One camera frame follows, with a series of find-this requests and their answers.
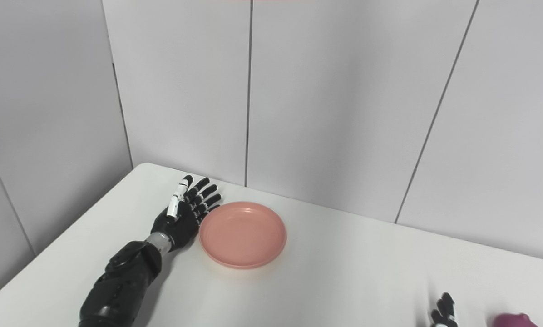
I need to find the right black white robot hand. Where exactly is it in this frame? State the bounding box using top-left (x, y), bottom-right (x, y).
top-left (430, 292), bottom-right (459, 327)

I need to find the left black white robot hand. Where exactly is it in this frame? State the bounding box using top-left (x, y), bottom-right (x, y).
top-left (151, 175), bottom-right (222, 252)

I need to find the pink round plate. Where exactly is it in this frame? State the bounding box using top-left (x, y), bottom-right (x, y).
top-left (199, 202), bottom-right (287, 269)

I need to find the purple onion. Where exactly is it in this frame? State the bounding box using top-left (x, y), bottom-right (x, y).
top-left (493, 312), bottom-right (539, 327)

